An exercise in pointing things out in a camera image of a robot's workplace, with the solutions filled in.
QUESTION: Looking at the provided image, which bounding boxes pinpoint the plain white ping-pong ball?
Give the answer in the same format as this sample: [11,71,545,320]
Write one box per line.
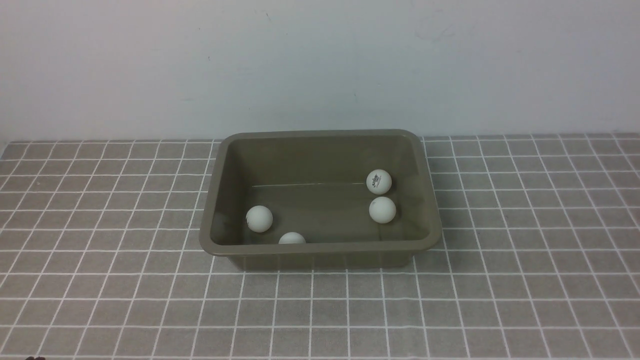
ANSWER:
[368,196,397,224]

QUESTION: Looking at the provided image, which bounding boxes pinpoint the white ping-pong ball with logo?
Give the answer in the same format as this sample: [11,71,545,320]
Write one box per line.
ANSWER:
[245,205,274,233]

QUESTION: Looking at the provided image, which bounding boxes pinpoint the white ping-pong ball printed logo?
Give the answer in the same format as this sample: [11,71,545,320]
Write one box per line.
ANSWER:
[365,169,393,196]

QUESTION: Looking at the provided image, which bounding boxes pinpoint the white ping-pong ball half hidden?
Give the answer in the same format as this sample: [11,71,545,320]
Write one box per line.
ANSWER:
[278,231,306,245]

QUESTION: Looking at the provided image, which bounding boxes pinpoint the olive green plastic bin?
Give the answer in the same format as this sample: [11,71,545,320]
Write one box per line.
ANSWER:
[199,129,442,271]

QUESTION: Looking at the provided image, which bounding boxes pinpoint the grey white checked tablecloth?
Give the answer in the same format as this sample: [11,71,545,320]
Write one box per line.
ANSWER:
[0,133,640,360]

